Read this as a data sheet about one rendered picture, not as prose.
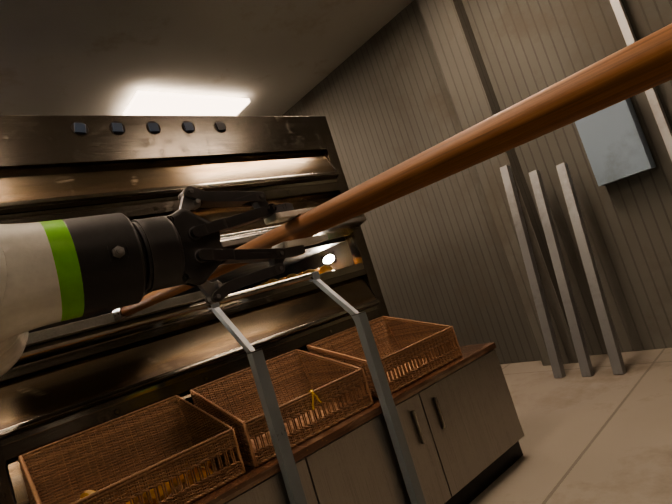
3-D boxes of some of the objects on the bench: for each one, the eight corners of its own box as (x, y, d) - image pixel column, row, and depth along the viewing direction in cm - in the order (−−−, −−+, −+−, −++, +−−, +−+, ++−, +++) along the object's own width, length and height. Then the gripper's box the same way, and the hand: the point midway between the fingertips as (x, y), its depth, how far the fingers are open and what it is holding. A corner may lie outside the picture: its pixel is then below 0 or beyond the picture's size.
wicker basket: (35, 539, 153) (15, 456, 155) (195, 459, 189) (177, 393, 192) (54, 581, 116) (27, 471, 118) (249, 472, 152) (226, 390, 154)
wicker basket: (319, 399, 229) (303, 345, 232) (397, 361, 264) (382, 315, 267) (384, 399, 192) (364, 334, 194) (465, 355, 227) (447, 300, 229)
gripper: (107, 193, 50) (288, 177, 65) (142, 337, 49) (318, 287, 64) (123, 169, 44) (318, 157, 59) (164, 331, 43) (351, 278, 58)
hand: (297, 228), depth 60 cm, fingers closed on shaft, 3 cm apart
